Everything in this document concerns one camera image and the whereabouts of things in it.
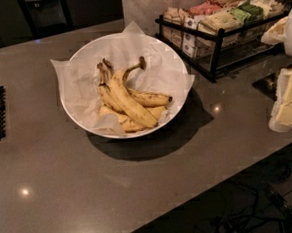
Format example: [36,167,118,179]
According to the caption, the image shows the green snack packets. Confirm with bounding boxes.
[230,1,263,24]

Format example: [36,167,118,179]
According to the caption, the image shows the black wire snack rack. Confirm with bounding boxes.
[155,11,288,83]

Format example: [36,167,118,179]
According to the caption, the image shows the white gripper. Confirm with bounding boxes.
[261,9,292,132]

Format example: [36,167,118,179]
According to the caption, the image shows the white bowl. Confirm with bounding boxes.
[55,28,194,144]

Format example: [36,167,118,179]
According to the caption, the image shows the dark picture mat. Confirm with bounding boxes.
[252,68,282,101]

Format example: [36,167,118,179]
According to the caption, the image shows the pink snack packets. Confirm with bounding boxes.
[190,2,222,16]

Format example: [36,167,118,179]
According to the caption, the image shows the black cables under table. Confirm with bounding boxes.
[177,174,292,233]

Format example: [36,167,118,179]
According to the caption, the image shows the yellow banana bottom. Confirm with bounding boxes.
[99,105,167,133]

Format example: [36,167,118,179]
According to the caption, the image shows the white paper liner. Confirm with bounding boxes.
[48,16,199,141]

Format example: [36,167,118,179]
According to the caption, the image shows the yellow banana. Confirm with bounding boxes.
[99,105,167,133]
[97,63,123,113]
[128,88,173,107]
[109,57,159,128]

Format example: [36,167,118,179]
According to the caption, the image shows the dark appliance in background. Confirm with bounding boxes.
[17,0,74,39]

